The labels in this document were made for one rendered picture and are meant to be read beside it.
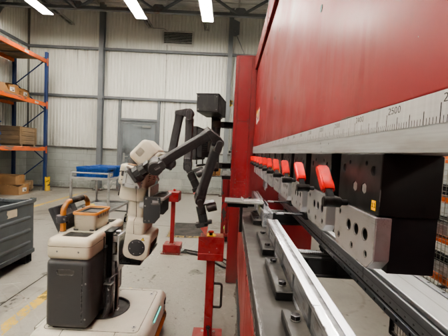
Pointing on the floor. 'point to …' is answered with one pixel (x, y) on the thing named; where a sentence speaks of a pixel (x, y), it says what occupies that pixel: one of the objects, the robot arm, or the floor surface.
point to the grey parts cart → (97, 192)
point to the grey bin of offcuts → (16, 231)
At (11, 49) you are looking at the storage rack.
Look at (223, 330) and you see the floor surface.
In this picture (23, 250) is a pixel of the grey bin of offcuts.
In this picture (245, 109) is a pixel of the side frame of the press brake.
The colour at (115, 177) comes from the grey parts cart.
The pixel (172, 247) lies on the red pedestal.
